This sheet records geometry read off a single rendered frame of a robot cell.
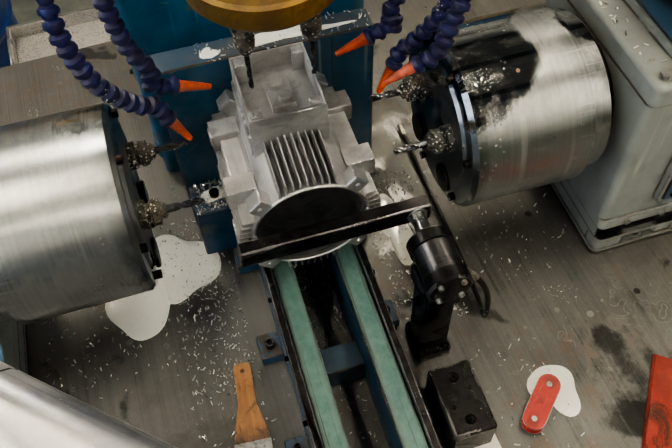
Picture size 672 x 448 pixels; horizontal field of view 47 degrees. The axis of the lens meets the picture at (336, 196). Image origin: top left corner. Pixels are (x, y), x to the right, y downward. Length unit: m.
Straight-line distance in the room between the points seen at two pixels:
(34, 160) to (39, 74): 0.67
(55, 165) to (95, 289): 0.16
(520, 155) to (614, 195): 0.21
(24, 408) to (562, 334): 0.83
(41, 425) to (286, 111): 0.57
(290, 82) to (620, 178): 0.48
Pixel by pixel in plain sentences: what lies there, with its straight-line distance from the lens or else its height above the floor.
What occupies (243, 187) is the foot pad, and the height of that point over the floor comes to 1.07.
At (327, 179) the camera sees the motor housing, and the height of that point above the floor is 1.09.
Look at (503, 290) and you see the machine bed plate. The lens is 1.21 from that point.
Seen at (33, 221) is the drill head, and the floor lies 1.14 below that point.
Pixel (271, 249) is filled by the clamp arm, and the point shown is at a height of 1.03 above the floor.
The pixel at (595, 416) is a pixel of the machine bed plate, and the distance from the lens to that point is 1.15.
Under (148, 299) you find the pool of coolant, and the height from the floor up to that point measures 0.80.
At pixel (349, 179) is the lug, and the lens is 0.95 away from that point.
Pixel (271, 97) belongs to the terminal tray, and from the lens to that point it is 0.99.
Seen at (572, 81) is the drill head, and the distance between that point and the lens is 1.02.
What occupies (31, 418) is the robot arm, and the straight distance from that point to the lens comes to 0.54.
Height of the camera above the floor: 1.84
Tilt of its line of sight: 53 degrees down
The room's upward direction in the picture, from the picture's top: 3 degrees counter-clockwise
